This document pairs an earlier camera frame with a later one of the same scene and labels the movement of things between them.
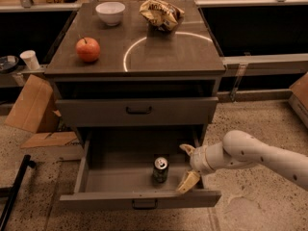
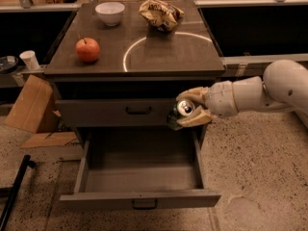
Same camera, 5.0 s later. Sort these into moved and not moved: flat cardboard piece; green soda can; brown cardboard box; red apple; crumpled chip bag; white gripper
Moved: white gripper; green soda can
Not moved: flat cardboard piece; crumpled chip bag; brown cardboard box; red apple
